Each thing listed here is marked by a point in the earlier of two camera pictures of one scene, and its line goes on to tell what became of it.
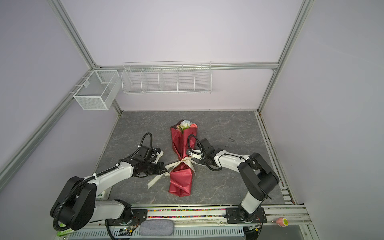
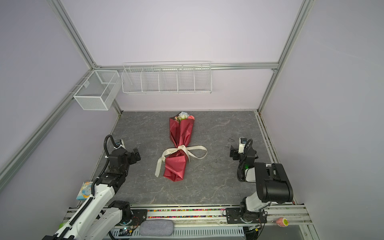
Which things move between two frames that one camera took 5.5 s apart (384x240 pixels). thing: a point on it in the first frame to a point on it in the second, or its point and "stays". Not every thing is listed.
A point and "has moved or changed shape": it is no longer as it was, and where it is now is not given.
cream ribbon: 170,168 to 183,148
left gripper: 159,165 to 131,156
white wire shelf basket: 167,77 stays
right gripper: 202,161 to 235,153
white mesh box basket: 99,90 stays
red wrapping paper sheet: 180,181 has moved or changed shape
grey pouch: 156,227 stays
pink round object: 282,222 stays
